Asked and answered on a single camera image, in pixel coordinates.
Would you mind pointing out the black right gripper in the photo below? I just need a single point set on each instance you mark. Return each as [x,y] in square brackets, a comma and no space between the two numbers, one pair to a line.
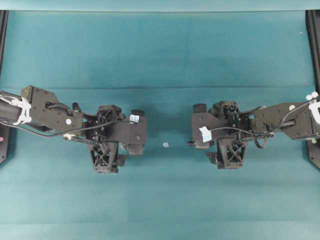
[231,149]

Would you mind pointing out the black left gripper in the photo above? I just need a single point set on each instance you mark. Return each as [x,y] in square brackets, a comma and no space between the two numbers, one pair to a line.
[103,152]

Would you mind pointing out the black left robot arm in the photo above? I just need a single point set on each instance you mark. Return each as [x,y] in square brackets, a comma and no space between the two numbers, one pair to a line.
[41,110]

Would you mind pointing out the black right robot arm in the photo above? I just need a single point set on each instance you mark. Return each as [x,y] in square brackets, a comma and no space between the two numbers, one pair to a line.
[298,120]

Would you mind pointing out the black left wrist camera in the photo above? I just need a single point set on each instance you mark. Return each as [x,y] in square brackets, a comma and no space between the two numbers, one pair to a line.
[131,132]

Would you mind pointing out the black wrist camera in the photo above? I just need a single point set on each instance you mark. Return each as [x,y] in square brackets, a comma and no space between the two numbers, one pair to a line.
[131,132]
[202,123]

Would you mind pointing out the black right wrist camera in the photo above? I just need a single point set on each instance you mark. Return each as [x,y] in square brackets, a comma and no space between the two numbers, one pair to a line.
[202,123]

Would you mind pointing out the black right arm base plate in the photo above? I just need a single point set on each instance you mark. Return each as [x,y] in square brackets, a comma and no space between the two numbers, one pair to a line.
[311,151]

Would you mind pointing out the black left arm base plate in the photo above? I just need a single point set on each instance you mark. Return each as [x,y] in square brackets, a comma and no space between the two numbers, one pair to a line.
[4,142]

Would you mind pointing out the black right frame rail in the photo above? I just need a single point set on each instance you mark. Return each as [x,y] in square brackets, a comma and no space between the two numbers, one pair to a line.
[312,19]

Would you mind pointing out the black frame rail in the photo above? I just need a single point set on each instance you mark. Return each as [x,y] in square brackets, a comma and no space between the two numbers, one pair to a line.
[312,19]
[4,15]

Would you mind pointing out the black left frame rail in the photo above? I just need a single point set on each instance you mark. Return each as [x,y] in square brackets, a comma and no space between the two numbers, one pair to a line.
[4,15]

